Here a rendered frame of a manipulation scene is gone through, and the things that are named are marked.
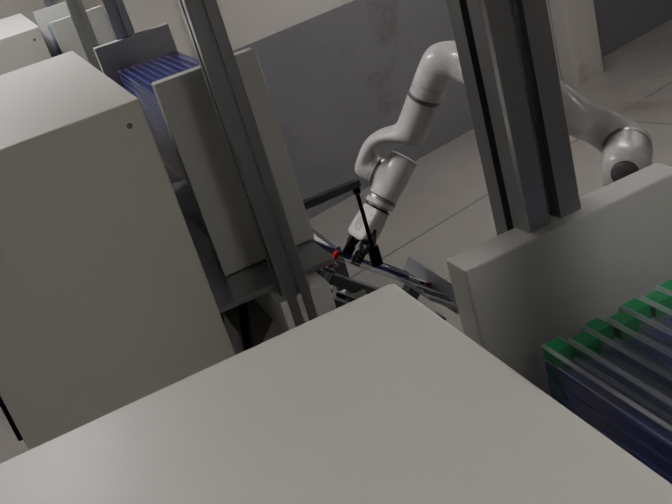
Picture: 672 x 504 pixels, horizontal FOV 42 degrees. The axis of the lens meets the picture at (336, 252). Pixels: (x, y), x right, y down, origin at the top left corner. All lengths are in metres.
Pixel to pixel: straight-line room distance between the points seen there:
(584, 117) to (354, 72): 3.26
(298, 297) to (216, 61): 0.36
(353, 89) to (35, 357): 4.30
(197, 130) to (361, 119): 4.15
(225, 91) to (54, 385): 0.47
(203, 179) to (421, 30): 4.46
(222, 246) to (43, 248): 0.30
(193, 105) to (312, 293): 0.33
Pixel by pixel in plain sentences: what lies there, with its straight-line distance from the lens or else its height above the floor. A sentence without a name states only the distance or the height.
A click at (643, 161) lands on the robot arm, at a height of 1.08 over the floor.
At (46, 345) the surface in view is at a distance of 1.27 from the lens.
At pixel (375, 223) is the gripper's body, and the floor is 1.00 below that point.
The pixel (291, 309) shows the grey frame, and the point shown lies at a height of 1.36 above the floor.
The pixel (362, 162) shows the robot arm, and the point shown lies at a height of 1.15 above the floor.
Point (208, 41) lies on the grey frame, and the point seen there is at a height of 1.76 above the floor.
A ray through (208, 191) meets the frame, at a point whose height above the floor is 1.53.
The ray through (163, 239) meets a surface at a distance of 1.24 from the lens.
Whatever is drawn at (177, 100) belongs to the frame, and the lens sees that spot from 1.32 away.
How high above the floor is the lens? 1.94
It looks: 24 degrees down
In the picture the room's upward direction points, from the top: 17 degrees counter-clockwise
